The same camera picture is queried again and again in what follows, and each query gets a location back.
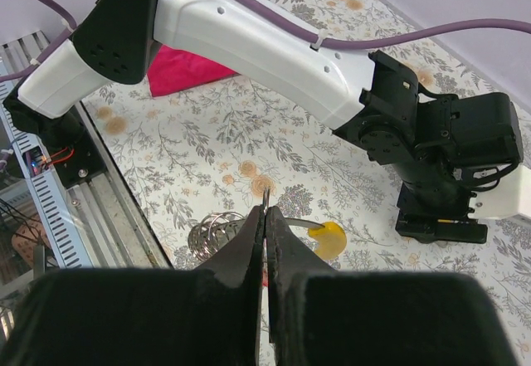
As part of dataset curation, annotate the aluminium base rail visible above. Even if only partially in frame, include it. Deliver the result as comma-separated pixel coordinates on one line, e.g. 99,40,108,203
0,29,175,271

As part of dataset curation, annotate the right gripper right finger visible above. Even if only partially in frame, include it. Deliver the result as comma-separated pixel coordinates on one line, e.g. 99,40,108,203
265,206,328,365

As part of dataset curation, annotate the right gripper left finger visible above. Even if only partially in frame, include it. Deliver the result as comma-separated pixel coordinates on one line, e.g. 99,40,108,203
202,206,265,365

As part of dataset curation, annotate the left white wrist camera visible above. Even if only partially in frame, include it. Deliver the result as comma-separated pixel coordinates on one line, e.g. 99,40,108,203
468,164,531,227

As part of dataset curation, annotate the yellow key tag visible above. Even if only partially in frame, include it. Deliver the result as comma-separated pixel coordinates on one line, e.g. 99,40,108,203
308,222,347,261

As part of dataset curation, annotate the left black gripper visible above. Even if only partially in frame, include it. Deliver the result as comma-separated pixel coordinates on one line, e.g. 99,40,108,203
395,174,488,244

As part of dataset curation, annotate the white slotted cable duct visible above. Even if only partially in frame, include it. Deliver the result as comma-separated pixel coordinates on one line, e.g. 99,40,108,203
0,79,95,270

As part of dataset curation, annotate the metal spiral keyring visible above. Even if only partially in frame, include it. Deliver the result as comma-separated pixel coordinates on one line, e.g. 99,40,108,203
187,211,247,270

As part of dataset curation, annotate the pink folded cloth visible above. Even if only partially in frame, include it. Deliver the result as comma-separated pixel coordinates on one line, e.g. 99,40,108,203
147,46,238,97

